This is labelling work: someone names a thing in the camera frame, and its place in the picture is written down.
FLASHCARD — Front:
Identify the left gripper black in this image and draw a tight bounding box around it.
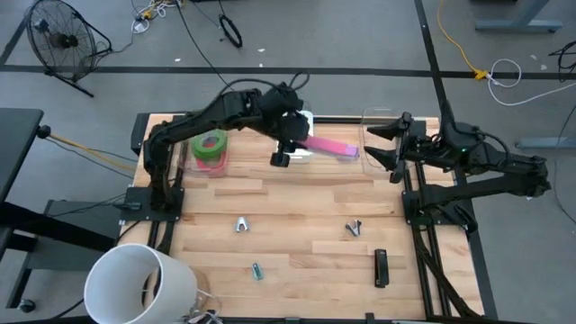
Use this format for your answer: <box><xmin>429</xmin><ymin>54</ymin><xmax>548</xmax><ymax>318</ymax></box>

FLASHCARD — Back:
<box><xmin>263</xmin><ymin>83</ymin><xmax>314</xmax><ymax>167</ymax></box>

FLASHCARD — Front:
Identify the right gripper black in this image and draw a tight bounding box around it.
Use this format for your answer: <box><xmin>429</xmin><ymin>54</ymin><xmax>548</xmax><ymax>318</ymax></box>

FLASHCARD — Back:
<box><xmin>363</xmin><ymin>112</ymin><xmax>431</xmax><ymax>185</ymax></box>

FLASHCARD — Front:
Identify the pink stapler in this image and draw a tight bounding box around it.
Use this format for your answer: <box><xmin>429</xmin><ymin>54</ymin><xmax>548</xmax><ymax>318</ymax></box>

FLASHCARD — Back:
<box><xmin>299</xmin><ymin>134</ymin><xmax>361</xmax><ymax>162</ymax></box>

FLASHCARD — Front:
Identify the red tape roll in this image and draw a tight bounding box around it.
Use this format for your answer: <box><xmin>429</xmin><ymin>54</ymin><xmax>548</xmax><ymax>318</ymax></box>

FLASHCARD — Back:
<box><xmin>193</xmin><ymin>152</ymin><xmax>227</xmax><ymax>176</ymax></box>

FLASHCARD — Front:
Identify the green tape roll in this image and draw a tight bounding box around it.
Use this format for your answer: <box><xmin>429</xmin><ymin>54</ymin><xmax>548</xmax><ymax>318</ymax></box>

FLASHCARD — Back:
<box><xmin>191</xmin><ymin>129</ymin><xmax>229</xmax><ymax>157</ymax></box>
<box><xmin>193</xmin><ymin>143</ymin><xmax>228</xmax><ymax>162</ymax></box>

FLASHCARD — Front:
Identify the black stapler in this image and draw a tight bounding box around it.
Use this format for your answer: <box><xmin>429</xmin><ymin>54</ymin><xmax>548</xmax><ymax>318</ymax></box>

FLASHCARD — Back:
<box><xmin>373</xmin><ymin>248</ymin><xmax>390</xmax><ymax>289</ymax></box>

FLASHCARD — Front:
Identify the white plastic bin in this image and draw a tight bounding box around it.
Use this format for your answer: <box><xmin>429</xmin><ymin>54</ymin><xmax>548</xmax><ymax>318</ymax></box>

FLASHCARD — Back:
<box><xmin>275</xmin><ymin>110</ymin><xmax>315</xmax><ymax>165</ymax></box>

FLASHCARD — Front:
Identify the clear plastic bin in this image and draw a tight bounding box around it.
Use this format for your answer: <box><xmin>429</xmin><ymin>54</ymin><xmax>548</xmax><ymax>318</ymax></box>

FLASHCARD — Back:
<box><xmin>179</xmin><ymin>117</ymin><xmax>230</xmax><ymax>178</ymax></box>
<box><xmin>359</xmin><ymin>106</ymin><xmax>418</xmax><ymax>177</ymax></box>

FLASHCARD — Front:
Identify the grey desk foot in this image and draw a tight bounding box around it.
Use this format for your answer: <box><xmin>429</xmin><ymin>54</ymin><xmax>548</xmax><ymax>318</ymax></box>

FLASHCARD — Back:
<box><xmin>515</xmin><ymin>137</ymin><xmax>576</xmax><ymax>150</ymax></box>

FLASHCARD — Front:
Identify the grey desk leg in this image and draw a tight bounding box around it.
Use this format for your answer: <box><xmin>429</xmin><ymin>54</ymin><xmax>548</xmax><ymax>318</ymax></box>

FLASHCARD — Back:
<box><xmin>474</xmin><ymin>0</ymin><xmax>563</xmax><ymax>33</ymax></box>

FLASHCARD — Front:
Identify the white cylindrical lampshade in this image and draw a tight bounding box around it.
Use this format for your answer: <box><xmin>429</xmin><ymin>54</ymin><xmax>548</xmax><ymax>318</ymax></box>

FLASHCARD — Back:
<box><xmin>83</xmin><ymin>243</ymin><xmax>199</xmax><ymax>324</ymax></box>

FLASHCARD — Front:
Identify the clear plastic packaging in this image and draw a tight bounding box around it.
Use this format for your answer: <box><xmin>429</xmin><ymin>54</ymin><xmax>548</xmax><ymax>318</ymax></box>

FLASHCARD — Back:
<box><xmin>182</xmin><ymin>281</ymin><xmax>224</xmax><ymax>324</ymax></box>

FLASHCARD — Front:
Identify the grey floor box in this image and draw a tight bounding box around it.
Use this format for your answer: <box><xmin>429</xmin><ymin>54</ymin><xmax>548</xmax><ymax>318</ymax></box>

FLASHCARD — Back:
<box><xmin>26</xmin><ymin>200</ymin><xmax>125</xmax><ymax>271</ymax></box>

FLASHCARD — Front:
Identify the black floor fan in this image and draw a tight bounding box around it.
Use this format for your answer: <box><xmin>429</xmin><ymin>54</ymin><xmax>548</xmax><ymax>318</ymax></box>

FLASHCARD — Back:
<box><xmin>25</xmin><ymin>0</ymin><xmax>113</xmax><ymax>98</ymax></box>

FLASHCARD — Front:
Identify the black desk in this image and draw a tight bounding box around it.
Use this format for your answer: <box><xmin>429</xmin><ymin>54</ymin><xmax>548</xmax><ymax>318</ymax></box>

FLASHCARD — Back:
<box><xmin>0</xmin><ymin>107</ymin><xmax>121</xmax><ymax>311</ymax></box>

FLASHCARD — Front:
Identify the black aluminium table frame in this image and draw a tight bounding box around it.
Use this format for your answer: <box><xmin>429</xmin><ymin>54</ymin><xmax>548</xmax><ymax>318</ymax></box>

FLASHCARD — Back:
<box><xmin>119</xmin><ymin>112</ymin><xmax>455</xmax><ymax>324</ymax></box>

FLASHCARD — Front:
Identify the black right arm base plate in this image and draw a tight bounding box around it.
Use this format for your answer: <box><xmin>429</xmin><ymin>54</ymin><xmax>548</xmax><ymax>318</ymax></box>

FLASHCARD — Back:
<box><xmin>401</xmin><ymin>191</ymin><xmax>472</xmax><ymax>226</ymax></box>

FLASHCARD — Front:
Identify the yellow extension cable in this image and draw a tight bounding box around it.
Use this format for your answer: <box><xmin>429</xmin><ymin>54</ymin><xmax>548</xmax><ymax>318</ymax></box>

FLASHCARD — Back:
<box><xmin>436</xmin><ymin>0</ymin><xmax>491</xmax><ymax>81</ymax></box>

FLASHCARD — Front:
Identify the white power cable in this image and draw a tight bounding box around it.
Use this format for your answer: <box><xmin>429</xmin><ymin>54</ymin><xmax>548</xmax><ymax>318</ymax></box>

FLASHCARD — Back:
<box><xmin>487</xmin><ymin>58</ymin><xmax>576</xmax><ymax>107</ymax></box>

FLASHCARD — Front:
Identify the black floor cable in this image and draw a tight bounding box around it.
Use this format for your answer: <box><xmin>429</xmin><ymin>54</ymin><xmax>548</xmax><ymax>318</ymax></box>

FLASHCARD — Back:
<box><xmin>175</xmin><ymin>0</ymin><xmax>230</xmax><ymax>86</ymax></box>

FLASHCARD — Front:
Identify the black coiled cable ring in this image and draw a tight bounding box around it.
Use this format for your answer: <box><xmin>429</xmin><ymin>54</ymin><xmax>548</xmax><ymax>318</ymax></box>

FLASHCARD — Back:
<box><xmin>218</xmin><ymin>13</ymin><xmax>244</xmax><ymax>49</ymax></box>

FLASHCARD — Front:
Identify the black cable bundle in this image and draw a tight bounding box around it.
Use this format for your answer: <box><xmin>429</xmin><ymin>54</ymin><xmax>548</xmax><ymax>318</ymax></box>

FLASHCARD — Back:
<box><xmin>411</xmin><ymin>223</ymin><xmax>481</xmax><ymax>319</ymax></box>

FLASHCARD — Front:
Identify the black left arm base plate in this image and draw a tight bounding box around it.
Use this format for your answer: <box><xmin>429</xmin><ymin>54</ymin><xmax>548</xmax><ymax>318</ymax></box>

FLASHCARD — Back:
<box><xmin>119</xmin><ymin>186</ymin><xmax>185</xmax><ymax>222</ymax></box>

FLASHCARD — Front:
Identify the power strip with cables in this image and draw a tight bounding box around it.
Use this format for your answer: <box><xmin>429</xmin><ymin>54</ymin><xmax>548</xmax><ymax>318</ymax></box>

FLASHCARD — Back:
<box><xmin>130</xmin><ymin>0</ymin><xmax>184</xmax><ymax>35</ymax></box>

